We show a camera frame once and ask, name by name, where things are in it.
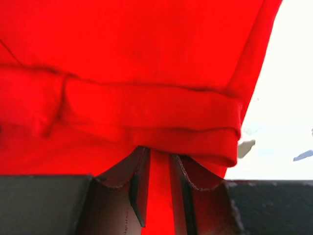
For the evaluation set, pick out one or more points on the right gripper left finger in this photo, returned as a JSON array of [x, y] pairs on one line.
[[112, 203]]

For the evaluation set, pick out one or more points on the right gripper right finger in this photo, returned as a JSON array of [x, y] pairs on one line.
[[206, 204]]

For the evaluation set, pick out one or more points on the red t-shirt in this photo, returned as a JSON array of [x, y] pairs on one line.
[[85, 82]]

